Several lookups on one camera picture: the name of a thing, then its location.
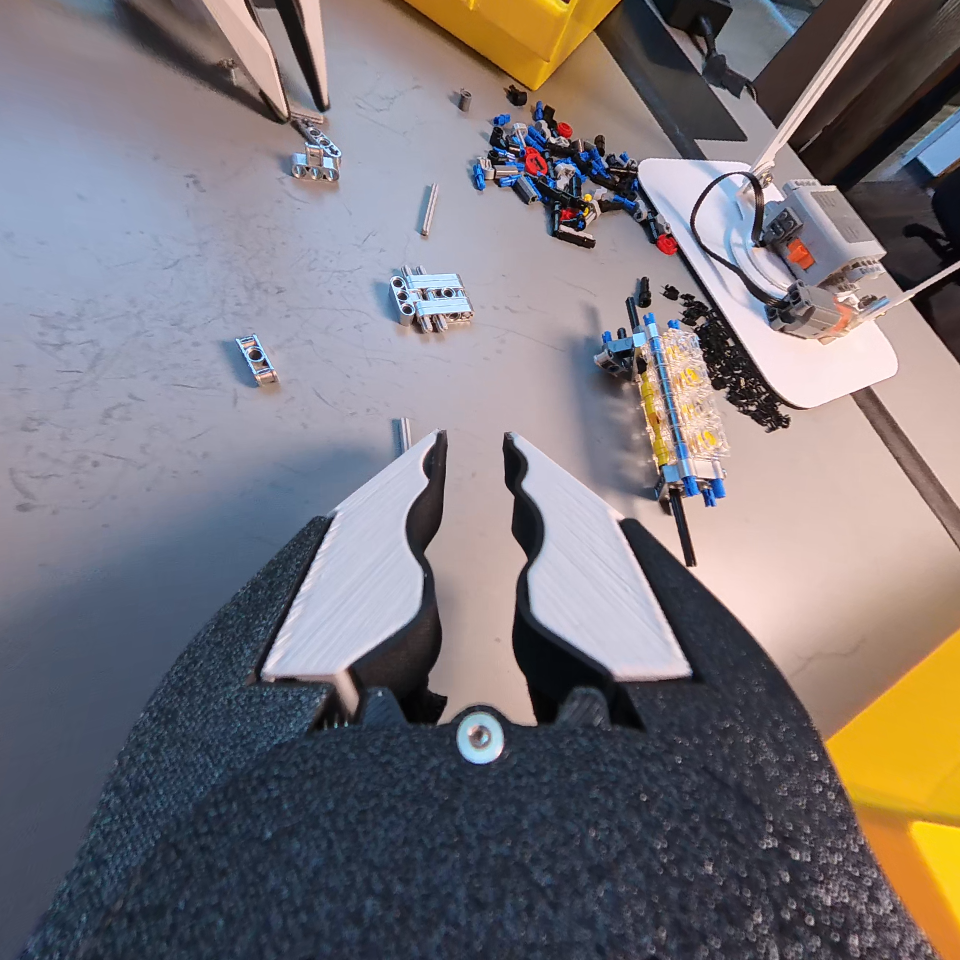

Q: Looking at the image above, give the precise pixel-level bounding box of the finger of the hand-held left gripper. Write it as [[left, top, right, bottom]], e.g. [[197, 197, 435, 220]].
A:
[[196, 0, 293, 125], [272, 0, 333, 114]]

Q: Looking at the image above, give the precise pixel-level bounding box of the dark stand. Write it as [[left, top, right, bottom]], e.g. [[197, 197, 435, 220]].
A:
[[753, 0, 960, 189]]

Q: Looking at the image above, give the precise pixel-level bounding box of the grey motor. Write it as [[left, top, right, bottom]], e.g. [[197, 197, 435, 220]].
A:
[[763, 281, 894, 342]]

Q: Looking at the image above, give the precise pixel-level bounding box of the black adapter cable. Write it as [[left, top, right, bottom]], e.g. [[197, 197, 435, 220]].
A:
[[693, 15, 760, 100]]

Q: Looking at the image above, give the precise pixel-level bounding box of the chrome T-shaped connector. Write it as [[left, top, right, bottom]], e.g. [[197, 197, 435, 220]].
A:
[[289, 146, 342, 183]]

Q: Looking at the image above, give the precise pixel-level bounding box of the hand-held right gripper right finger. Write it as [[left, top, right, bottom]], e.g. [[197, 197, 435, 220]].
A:
[[502, 432, 694, 727]]

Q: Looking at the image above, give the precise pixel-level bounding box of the clear engine block model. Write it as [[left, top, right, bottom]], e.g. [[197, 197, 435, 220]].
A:
[[592, 296, 730, 570]]

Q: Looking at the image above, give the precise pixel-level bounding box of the pile of mixed small connectors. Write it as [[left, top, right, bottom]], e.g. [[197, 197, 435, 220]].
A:
[[471, 105, 680, 260]]

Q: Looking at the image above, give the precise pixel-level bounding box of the yellow storage bin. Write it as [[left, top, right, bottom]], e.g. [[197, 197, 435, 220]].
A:
[[403, 0, 625, 91], [825, 628, 960, 960]]

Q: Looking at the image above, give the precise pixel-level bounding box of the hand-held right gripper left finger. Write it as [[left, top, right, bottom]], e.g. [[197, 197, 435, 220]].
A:
[[259, 429, 450, 706]]

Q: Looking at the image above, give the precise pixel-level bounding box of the chrome two-hole beam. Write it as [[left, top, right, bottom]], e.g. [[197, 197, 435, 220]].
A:
[[234, 333, 281, 390]]

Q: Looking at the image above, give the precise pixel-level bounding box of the grey battery box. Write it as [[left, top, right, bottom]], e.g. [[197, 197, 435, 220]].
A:
[[753, 178, 891, 290]]

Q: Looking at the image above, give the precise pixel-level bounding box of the chrome beam assembly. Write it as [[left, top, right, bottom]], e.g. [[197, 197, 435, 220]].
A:
[[387, 264, 477, 336]]

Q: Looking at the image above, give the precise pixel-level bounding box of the white lamp base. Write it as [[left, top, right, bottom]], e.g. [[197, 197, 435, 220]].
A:
[[636, 156, 900, 410]]

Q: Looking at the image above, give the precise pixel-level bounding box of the black power adapter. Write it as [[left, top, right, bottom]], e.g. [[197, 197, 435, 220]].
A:
[[663, 0, 735, 27]]

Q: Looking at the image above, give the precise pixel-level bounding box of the pile of black pins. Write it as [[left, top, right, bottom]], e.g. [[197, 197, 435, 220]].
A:
[[658, 283, 792, 432]]

